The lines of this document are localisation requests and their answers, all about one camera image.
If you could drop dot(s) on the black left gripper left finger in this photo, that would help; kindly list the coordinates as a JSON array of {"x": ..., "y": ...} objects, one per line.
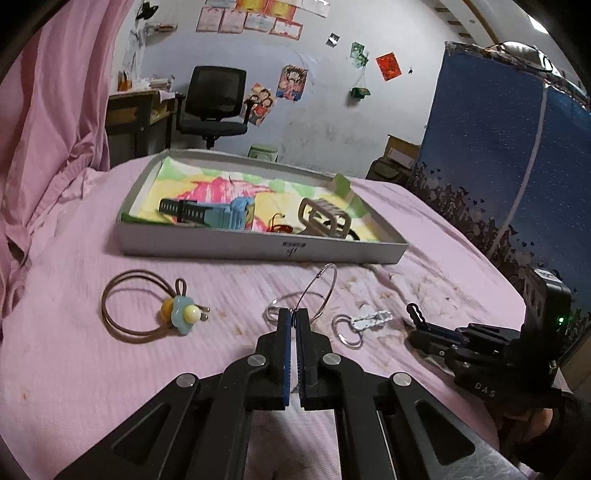
[{"x": 196, "y": 428}]

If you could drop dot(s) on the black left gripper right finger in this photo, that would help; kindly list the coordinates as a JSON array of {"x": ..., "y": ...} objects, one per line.
[{"x": 389, "y": 427}]

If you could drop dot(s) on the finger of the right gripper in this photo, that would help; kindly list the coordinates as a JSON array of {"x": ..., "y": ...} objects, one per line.
[
  {"x": 432, "y": 345},
  {"x": 435, "y": 331}
]

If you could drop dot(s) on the large silver wire hoop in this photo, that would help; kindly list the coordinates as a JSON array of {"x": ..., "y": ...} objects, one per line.
[{"x": 314, "y": 296}]

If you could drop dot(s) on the beige hair claw clip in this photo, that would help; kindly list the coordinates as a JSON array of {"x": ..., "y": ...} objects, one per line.
[{"x": 322, "y": 218}]

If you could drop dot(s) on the person's right hand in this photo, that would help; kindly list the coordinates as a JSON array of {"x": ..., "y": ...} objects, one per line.
[{"x": 516, "y": 427}]

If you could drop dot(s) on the pink bed sheet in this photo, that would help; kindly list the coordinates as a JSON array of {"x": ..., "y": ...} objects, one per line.
[{"x": 66, "y": 382}]

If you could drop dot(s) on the colourful painted paper lining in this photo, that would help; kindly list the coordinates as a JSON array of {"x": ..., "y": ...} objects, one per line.
[{"x": 275, "y": 201}]

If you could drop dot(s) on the blue starry fabric wardrobe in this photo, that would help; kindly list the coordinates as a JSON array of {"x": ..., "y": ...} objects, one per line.
[{"x": 506, "y": 160}]

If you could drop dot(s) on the blue kids smartwatch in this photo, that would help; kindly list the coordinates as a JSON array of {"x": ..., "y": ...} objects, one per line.
[{"x": 238, "y": 214}]

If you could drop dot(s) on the white shallow cardboard tray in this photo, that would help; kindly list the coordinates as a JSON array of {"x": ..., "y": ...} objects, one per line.
[{"x": 192, "y": 241}]

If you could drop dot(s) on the green plastic stool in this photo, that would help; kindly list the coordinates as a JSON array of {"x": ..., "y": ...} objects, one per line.
[{"x": 264, "y": 152}]

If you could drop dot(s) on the red paper square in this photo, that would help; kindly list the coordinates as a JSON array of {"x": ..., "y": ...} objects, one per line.
[{"x": 389, "y": 66}]

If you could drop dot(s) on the cartoon family poster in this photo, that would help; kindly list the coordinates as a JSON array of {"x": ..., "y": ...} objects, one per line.
[{"x": 262, "y": 101}]

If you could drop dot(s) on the anime character poster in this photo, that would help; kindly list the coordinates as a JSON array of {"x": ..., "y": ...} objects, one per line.
[{"x": 291, "y": 83}]

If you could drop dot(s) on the black office chair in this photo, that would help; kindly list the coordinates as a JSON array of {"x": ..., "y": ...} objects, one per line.
[{"x": 214, "y": 105}]

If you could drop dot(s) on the wooden desk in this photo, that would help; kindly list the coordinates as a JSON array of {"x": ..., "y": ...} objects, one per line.
[{"x": 131, "y": 119}]

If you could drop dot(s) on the pink curtain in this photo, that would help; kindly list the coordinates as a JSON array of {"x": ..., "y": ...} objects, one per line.
[{"x": 53, "y": 108}]

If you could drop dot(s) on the black camera box green light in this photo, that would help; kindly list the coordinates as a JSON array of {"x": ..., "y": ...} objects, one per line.
[{"x": 548, "y": 307}]

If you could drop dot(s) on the cardboard box by wall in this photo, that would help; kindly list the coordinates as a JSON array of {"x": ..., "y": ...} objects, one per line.
[{"x": 396, "y": 164}]

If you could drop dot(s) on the green hanging wall ornament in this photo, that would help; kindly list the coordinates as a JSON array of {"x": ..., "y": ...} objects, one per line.
[{"x": 360, "y": 90}]

